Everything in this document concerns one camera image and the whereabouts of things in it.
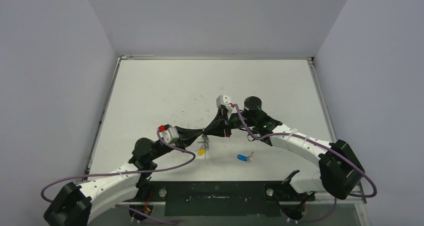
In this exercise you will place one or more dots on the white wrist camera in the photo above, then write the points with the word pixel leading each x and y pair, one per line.
pixel 223 102
pixel 169 133

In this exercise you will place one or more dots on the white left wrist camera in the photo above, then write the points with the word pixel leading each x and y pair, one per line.
pixel 169 133

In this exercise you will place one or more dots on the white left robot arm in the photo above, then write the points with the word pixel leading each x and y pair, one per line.
pixel 78 205

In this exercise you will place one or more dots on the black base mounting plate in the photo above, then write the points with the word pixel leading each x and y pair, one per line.
pixel 225 198

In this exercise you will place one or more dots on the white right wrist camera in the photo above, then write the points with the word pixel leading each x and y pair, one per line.
pixel 223 102

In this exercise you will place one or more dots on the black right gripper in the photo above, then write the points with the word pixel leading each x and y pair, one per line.
pixel 226 123

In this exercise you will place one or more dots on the perforated metal key plate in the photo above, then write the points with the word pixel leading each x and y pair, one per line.
pixel 204 138

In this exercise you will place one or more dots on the solid blue key tag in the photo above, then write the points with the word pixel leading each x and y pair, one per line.
pixel 242 158

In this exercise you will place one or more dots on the yellow key tag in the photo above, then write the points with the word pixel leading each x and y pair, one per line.
pixel 201 152

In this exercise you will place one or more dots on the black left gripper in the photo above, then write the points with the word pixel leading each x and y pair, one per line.
pixel 187 137

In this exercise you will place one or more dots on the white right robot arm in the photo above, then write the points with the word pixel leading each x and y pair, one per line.
pixel 338 168

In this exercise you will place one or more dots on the silver key on blue tag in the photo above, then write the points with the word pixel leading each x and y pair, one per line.
pixel 250 157

